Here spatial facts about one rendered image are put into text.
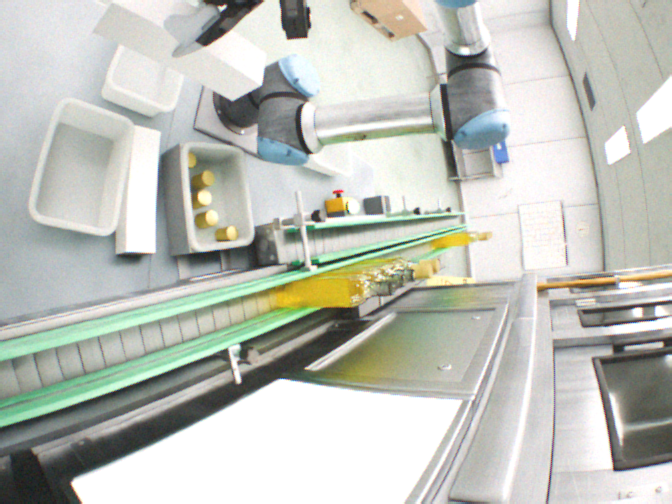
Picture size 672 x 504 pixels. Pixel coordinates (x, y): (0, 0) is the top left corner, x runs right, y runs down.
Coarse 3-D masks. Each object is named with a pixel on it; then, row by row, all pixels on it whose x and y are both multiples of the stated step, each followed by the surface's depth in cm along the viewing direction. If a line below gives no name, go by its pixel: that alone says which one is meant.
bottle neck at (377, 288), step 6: (372, 282) 65; (378, 282) 64; (384, 282) 63; (390, 282) 63; (366, 288) 64; (372, 288) 64; (378, 288) 63; (384, 288) 62; (390, 288) 64; (372, 294) 64; (378, 294) 63; (384, 294) 63; (390, 294) 62
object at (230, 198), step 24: (192, 144) 63; (216, 144) 69; (192, 168) 71; (216, 168) 77; (240, 168) 76; (192, 192) 71; (216, 192) 77; (240, 192) 76; (192, 216) 63; (240, 216) 77; (192, 240) 63; (216, 240) 76; (240, 240) 75
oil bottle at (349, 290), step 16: (288, 288) 73; (304, 288) 70; (320, 288) 68; (336, 288) 66; (352, 288) 64; (288, 304) 73; (304, 304) 71; (320, 304) 69; (336, 304) 67; (352, 304) 65
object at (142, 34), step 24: (120, 0) 24; (144, 0) 27; (168, 0) 29; (96, 24) 26; (120, 24) 27; (144, 24) 28; (144, 48) 32; (168, 48) 33; (216, 48) 36; (240, 48) 39; (192, 72) 38; (216, 72) 39; (240, 72) 40; (240, 96) 45
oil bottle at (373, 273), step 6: (336, 270) 78; (342, 270) 76; (348, 270) 74; (354, 270) 73; (360, 270) 71; (366, 270) 70; (372, 270) 70; (378, 270) 71; (312, 276) 76; (372, 276) 69; (378, 276) 70
